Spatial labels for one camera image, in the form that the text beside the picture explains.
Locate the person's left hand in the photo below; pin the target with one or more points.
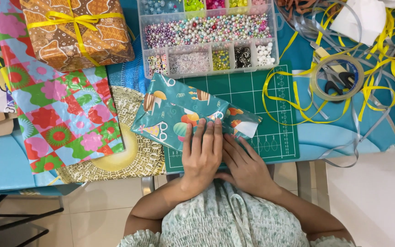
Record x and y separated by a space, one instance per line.
201 164

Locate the person's right hand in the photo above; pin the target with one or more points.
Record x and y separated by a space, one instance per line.
249 175

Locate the teal party-print gift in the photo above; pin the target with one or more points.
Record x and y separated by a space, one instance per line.
170 106

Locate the person's white floral dress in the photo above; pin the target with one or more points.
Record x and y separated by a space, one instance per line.
225 223

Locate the silver table leg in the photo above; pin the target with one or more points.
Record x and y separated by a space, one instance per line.
315 185
147 185

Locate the gold patterned wrapping paper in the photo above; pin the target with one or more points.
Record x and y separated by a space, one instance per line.
129 161

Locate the green cutting mat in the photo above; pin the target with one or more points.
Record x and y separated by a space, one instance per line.
269 103

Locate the blue table cover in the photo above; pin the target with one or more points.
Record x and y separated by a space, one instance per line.
321 137

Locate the clear tape roll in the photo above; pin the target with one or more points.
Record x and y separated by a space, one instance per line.
315 87

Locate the loose silver ribbon tangle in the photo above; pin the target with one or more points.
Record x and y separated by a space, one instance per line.
355 144

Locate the blue woven mat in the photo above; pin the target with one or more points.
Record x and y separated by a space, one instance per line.
122 72

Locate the clear bead organizer box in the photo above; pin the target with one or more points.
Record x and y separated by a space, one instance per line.
207 31

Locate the colourful floral wrapping paper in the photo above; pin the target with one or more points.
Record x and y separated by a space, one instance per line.
63 113

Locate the brown patterned wrapped gift box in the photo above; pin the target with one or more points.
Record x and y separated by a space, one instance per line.
60 44

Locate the white tissue paper sheet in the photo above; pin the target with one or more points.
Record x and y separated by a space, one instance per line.
358 20

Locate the yellow ribbon bow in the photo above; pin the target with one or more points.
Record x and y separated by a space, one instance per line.
77 20

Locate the loose yellow ribbon tangle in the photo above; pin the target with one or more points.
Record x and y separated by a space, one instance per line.
386 37

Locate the white cartoon print paper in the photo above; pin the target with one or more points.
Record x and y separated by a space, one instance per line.
1 99

